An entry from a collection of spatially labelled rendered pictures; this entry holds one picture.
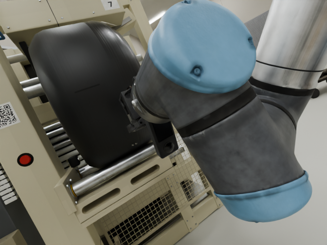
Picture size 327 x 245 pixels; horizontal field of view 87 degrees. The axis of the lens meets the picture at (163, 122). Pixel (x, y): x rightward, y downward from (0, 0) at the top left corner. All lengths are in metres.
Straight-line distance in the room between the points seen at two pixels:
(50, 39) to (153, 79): 0.50
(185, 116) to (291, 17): 0.17
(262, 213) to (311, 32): 0.20
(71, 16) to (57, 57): 0.61
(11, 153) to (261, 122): 0.73
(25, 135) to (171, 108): 0.64
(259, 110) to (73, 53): 0.51
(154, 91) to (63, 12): 1.03
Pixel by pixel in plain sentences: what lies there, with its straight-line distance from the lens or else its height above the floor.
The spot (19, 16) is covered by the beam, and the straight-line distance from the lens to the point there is 1.18.
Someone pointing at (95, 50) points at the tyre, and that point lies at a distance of 0.58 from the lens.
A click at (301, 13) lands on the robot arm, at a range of 0.27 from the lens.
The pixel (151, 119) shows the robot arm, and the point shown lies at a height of 1.03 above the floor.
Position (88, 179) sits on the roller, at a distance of 0.66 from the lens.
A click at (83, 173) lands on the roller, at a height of 0.89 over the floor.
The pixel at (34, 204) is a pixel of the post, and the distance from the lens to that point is 0.78.
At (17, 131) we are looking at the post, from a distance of 0.76.
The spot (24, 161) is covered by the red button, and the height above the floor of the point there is 1.06.
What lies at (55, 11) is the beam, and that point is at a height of 1.70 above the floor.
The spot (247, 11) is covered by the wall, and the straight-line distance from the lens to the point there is 12.09.
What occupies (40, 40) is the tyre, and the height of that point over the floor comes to 1.36.
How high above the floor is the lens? 1.04
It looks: 5 degrees down
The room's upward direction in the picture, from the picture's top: 24 degrees counter-clockwise
